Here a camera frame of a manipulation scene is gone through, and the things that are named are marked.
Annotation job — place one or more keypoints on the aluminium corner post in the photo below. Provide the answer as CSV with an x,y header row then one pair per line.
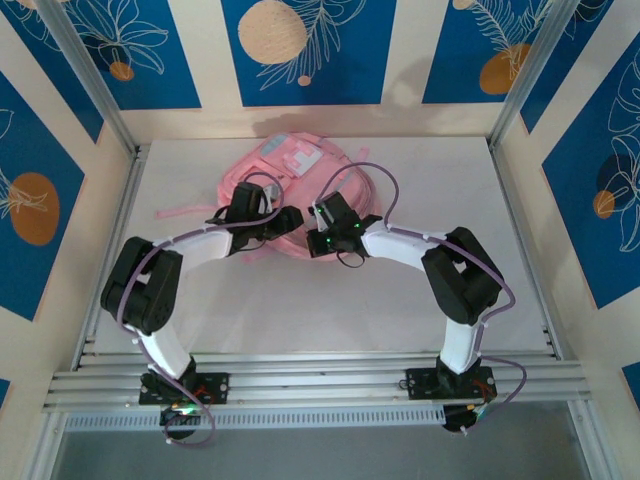
x,y
530,70
85,70

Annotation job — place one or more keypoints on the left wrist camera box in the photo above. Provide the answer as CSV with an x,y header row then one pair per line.
x,y
272,194

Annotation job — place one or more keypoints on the pink backpack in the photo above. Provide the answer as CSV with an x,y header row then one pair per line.
x,y
260,165

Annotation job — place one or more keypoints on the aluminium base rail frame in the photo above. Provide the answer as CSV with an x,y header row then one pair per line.
x,y
320,380

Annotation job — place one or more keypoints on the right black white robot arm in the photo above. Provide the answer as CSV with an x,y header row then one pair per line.
x,y
460,280

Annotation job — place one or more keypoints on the aluminium table side rail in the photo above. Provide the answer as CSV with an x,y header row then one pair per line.
x,y
135,165
500,170

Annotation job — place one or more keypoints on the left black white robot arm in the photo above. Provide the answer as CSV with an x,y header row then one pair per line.
x,y
145,290

